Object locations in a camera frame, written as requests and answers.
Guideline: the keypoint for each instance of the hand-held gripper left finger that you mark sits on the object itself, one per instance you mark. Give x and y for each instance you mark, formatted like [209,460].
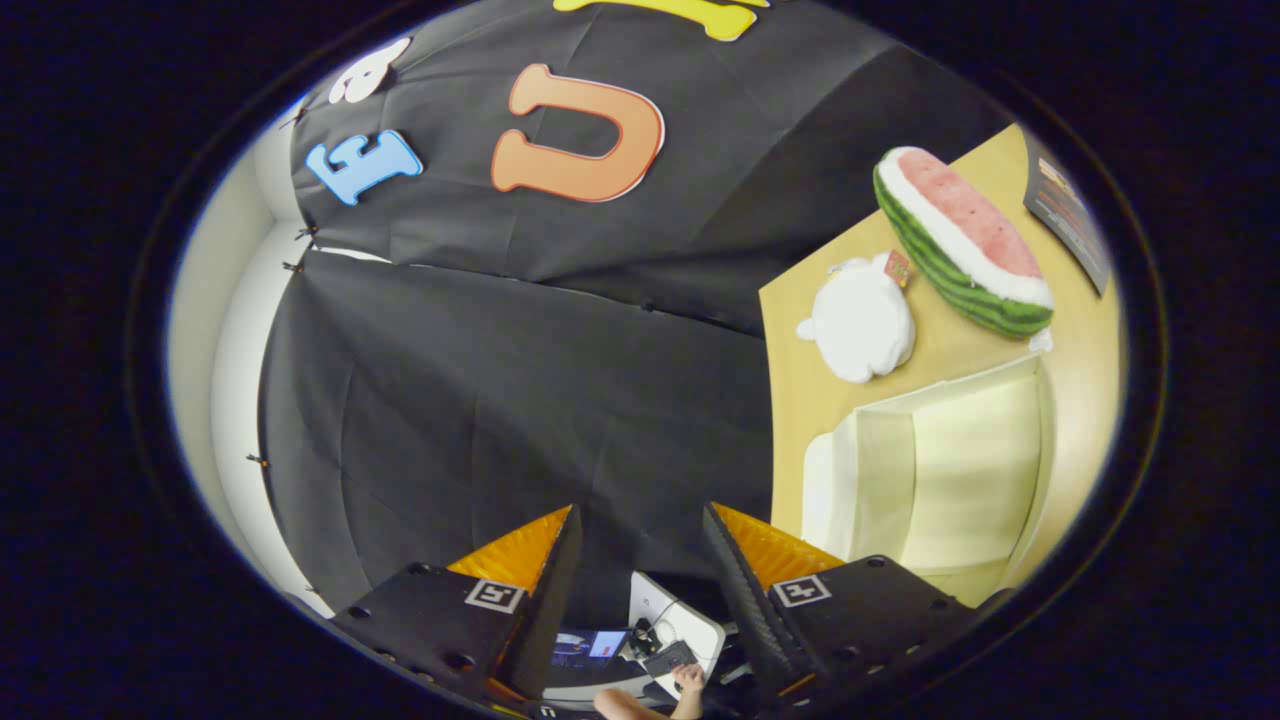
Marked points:
[550,610]

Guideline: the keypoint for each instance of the black controller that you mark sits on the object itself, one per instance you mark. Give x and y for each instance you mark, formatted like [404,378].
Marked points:
[668,660]

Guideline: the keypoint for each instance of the black cover book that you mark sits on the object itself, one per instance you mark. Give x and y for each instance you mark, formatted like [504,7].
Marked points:
[1065,210]

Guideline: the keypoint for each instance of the white plush toy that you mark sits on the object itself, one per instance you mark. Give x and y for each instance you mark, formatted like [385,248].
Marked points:
[860,325]

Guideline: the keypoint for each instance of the cream fabric storage box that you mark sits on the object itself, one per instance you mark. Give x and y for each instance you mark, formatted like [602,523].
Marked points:
[970,470]

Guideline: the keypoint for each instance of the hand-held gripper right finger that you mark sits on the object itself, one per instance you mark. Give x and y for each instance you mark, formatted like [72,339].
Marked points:
[745,610]

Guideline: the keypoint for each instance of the laptop screen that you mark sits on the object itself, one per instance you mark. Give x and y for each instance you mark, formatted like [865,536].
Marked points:
[590,648]

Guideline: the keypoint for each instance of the watermelon slice plush toy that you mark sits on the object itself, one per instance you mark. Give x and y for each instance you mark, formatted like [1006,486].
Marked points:
[975,225]

